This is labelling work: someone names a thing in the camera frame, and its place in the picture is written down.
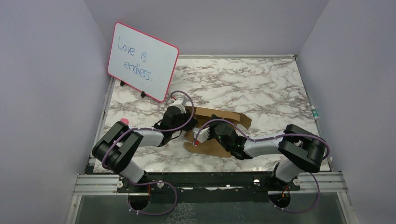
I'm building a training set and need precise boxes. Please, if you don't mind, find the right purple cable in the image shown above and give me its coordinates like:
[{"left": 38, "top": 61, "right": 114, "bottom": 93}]
[{"left": 193, "top": 119, "right": 331, "bottom": 214}]

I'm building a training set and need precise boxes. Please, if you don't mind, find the pink eraser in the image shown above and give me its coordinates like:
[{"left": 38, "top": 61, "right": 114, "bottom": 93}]
[{"left": 120, "top": 118, "right": 129, "bottom": 125}]

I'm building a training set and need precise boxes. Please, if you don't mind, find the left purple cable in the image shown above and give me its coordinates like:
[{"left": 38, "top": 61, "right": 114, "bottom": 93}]
[{"left": 102, "top": 90, "right": 196, "bottom": 217}]

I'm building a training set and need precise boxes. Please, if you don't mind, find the green capped marker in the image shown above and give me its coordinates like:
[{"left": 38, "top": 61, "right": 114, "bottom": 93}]
[{"left": 311, "top": 105, "right": 319, "bottom": 120}]

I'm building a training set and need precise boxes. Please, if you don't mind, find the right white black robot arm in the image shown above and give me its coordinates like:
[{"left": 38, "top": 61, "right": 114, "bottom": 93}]
[{"left": 206, "top": 114, "right": 329, "bottom": 190}]

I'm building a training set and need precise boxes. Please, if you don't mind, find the brown cardboard box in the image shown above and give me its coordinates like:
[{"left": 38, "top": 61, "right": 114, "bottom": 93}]
[{"left": 184, "top": 107, "right": 252, "bottom": 158}]

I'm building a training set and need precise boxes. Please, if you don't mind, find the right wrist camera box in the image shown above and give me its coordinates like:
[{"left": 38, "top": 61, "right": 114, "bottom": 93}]
[{"left": 192, "top": 127, "right": 212, "bottom": 145}]

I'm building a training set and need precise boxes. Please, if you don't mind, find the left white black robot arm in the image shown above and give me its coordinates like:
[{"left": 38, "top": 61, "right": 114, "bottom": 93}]
[{"left": 92, "top": 105, "right": 197, "bottom": 192}]

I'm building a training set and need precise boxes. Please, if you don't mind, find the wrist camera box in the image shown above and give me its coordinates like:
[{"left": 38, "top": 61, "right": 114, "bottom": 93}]
[
  {"left": 192, "top": 127, "right": 212, "bottom": 145},
  {"left": 171, "top": 97, "right": 187, "bottom": 108}
]

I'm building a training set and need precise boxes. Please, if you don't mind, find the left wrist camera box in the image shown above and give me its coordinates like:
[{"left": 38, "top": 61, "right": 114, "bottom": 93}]
[{"left": 171, "top": 97, "right": 187, "bottom": 108}]

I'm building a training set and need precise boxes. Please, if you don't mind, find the purple cable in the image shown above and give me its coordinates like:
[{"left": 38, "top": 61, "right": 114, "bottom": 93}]
[
  {"left": 193, "top": 119, "right": 331, "bottom": 214},
  {"left": 102, "top": 90, "right": 196, "bottom": 217}
]

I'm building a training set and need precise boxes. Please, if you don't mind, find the white board with pink frame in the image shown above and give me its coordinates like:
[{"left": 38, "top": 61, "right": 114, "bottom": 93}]
[{"left": 107, "top": 22, "right": 180, "bottom": 102}]

